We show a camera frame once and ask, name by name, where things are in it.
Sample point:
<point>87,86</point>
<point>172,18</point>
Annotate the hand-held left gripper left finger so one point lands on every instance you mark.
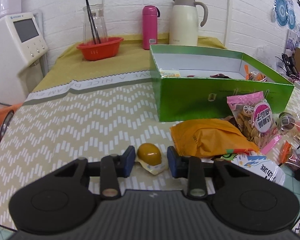
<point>128,161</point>

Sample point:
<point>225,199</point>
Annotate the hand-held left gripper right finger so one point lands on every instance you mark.
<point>172,163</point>

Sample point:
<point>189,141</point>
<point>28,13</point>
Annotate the yellow egg snack packet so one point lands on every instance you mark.
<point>148,153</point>

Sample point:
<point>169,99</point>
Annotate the white silver snack packet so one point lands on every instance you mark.
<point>260,168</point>

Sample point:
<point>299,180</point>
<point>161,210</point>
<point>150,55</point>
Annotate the orange snack packet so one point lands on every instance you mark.
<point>210,137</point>

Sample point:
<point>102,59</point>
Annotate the green cardboard box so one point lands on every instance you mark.
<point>202,100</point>

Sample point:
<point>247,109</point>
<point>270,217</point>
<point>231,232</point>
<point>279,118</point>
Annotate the pink seed snack packet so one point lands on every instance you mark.
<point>252,120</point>

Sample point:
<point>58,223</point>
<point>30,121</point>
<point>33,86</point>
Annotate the clear orange-edged snack packet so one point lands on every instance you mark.
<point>297,156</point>

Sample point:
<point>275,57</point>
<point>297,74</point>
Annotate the small yellow print packet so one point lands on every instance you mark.
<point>170,74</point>

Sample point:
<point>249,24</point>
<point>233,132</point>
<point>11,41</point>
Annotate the orange printed peanut packet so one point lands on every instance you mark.
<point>255,75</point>

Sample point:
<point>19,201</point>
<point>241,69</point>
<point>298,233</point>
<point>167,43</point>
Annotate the black power adapter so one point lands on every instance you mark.
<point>288,61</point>

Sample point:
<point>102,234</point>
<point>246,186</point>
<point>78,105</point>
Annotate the red plastic basket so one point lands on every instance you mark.
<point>100,48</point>

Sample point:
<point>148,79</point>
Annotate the pink thermos bottle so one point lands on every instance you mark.
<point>150,27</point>

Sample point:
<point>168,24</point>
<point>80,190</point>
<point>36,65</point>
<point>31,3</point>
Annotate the orange plastic basin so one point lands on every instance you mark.
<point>2,111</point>

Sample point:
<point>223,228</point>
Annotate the cream thermal jug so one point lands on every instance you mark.
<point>183,22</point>

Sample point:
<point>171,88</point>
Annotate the glass pitcher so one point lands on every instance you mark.
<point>100,22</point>

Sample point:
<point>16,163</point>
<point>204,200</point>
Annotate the black chopstick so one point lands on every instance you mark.
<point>90,21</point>
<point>94,22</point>

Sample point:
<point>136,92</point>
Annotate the white water dispenser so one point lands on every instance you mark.
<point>12,50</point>

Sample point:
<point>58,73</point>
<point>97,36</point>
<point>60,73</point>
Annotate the wall picture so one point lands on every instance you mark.
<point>293,41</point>

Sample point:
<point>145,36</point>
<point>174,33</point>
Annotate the small blue round wall decoration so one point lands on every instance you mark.
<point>291,18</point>

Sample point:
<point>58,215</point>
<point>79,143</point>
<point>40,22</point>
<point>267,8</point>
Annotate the large blue round wall decoration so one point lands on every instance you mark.
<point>281,10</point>

